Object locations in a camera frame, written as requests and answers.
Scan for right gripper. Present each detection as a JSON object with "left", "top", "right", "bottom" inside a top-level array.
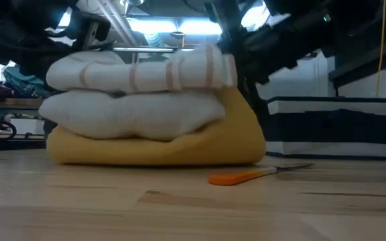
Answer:
[{"left": 209, "top": 0, "right": 335, "bottom": 139}]

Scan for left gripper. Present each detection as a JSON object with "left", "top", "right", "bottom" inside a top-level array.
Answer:
[{"left": 11, "top": 0, "right": 80, "bottom": 92}]

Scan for orange towel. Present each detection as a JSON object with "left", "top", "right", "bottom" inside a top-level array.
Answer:
[{"left": 45, "top": 86, "right": 267, "bottom": 167}]

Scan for blue fabric bin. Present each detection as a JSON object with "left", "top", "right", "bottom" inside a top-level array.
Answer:
[{"left": 265, "top": 96, "right": 386, "bottom": 159}]

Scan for white waffle-weave towel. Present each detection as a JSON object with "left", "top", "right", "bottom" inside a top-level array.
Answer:
[{"left": 38, "top": 88, "right": 227, "bottom": 141}]

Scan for white red-checked towel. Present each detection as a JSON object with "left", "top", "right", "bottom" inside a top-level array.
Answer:
[{"left": 45, "top": 43, "right": 239, "bottom": 94}]

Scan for teal cloth pile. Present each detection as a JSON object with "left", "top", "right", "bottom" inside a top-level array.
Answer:
[{"left": 2, "top": 65, "right": 48, "bottom": 98}]

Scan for wooden-top rolling workbench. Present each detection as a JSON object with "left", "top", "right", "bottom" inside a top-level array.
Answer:
[{"left": 0, "top": 96, "right": 46, "bottom": 110}]

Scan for long linear ceiling light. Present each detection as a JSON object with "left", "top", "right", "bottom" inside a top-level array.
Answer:
[{"left": 111, "top": 46, "right": 196, "bottom": 54}]

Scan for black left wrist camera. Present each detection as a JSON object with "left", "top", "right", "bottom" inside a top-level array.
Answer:
[{"left": 67, "top": 9, "right": 112, "bottom": 51}]

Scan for black aluminium rig frame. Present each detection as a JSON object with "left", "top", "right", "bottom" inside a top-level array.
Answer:
[{"left": 0, "top": 135, "right": 47, "bottom": 151}]

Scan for silver ceiling air duct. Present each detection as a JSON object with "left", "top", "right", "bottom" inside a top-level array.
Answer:
[{"left": 77, "top": 0, "right": 140, "bottom": 47}]

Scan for orange-handled knife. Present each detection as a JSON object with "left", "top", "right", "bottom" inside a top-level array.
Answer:
[{"left": 207, "top": 162, "right": 315, "bottom": 187}]

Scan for yellow cable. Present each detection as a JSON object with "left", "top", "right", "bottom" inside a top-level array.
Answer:
[{"left": 375, "top": 0, "right": 386, "bottom": 97}]

